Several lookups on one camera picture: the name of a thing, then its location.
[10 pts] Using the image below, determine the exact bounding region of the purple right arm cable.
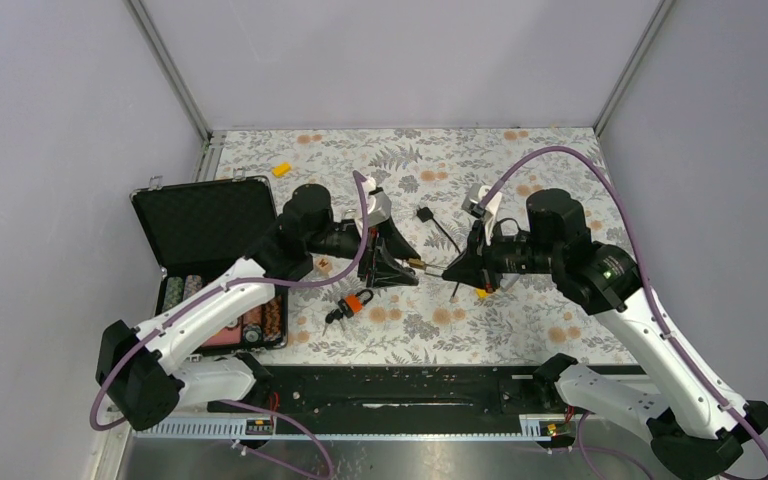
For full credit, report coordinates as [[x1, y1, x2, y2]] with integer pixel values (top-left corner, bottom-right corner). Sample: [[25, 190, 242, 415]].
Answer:
[[479, 145, 768, 480]]

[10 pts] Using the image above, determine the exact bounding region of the grey marker yellow cap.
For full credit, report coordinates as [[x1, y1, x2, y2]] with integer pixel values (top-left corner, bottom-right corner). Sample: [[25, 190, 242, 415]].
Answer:
[[475, 273, 520, 298]]

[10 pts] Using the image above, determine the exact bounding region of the black poker chip case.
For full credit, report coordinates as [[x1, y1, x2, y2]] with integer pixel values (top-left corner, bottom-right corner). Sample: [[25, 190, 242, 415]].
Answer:
[[130, 176, 288, 355]]

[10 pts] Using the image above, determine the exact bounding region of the wooden letter cube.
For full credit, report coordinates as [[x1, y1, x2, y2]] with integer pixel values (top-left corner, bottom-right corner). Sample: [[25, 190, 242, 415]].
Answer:
[[314, 257, 334, 277]]

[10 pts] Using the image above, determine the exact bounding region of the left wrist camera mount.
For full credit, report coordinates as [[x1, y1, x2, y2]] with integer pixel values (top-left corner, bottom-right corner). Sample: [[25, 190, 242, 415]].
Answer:
[[354, 177, 392, 232]]

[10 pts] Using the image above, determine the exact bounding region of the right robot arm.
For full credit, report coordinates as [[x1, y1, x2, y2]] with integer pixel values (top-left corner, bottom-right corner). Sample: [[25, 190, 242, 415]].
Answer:
[[443, 185, 768, 479]]

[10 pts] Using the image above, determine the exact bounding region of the yellow block near case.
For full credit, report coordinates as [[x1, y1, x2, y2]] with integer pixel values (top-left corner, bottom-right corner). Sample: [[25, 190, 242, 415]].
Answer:
[[272, 162, 293, 178]]

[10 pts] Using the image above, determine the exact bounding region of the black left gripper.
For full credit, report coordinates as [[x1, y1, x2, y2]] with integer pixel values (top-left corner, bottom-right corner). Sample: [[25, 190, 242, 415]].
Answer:
[[307, 217, 421, 287]]

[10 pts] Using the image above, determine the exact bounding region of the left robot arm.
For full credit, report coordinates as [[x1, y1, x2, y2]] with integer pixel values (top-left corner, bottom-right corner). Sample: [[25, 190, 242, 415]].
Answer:
[[96, 175, 421, 431]]

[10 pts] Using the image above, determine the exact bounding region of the black cord with fob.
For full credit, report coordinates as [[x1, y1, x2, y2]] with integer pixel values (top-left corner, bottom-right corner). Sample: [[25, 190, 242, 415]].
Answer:
[[415, 205, 465, 304]]

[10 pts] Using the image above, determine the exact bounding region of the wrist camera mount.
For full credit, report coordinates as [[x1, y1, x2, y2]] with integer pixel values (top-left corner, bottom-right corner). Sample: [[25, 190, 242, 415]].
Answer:
[[461, 183, 502, 245], [354, 177, 392, 232]]

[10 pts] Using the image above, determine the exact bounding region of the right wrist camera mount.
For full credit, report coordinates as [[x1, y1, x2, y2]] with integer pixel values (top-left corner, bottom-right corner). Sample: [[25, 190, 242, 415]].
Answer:
[[461, 183, 502, 245]]

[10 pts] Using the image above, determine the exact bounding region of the small orange black padlock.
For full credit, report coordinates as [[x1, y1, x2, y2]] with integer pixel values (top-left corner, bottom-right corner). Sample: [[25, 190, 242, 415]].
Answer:
[[323, 289, 375, 334]]

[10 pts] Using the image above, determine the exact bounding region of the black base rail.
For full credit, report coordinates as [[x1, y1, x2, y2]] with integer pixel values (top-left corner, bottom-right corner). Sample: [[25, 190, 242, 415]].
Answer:
[[208, 362, 650, 442]]

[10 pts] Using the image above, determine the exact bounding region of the floral table cloth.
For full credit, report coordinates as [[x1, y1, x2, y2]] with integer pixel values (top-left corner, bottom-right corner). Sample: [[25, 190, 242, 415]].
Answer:
[[216, 127, 632, 365]]

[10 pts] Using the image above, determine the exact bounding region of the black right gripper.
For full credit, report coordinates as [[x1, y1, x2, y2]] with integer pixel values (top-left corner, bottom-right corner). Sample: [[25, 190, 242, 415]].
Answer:
[[442, 215, 561, 293]]

